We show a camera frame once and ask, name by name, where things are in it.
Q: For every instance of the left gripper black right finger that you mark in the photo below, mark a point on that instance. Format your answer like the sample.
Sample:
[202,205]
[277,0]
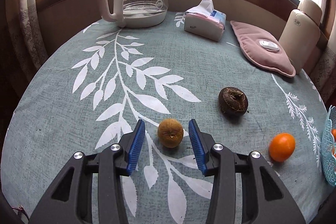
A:
[265,197]

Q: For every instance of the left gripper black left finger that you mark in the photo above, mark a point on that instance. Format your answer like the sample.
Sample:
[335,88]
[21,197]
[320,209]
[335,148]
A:
[68,199]

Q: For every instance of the small brown longan fruit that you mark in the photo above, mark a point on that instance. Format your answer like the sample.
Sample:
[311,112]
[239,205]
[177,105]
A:
[170,133]

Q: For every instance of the small round tangerine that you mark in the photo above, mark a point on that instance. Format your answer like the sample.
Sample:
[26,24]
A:
[282,147]

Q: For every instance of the light blue plastic basket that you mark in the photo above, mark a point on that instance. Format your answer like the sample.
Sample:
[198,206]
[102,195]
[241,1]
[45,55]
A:
[328,147]

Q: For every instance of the dark brown mangosteen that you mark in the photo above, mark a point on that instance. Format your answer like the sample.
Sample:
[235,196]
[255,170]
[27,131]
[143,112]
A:
[233,101]

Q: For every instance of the green leaf-print tablecloth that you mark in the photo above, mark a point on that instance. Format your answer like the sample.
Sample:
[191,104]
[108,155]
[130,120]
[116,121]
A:
[96,87]

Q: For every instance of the right patterned curtain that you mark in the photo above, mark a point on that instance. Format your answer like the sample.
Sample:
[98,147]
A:
[323,75]

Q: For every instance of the patterned curtain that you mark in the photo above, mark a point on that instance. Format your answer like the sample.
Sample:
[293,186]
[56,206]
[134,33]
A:
[26,36]
[323,75]

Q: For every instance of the pink hot water pad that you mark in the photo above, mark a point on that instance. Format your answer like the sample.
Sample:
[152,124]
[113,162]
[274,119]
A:
[262,49]

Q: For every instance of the cream thermos flask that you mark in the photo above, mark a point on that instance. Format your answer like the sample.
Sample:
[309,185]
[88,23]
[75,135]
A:
[301,33]

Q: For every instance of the left patterned curtain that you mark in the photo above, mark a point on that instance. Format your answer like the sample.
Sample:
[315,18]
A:
[26,36]

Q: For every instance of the tissue pack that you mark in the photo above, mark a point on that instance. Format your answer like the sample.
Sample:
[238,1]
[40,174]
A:
[205,21]

